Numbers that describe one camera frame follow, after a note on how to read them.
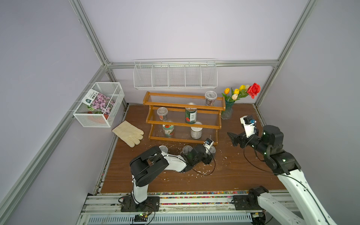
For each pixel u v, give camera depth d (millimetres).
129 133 1023
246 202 728
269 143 511
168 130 953
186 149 886
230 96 883
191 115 826
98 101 743
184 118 886
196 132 922
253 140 589
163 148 890
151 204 738
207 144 769
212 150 873
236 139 620
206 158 781
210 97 777
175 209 736
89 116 739
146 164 526
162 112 886
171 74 1006
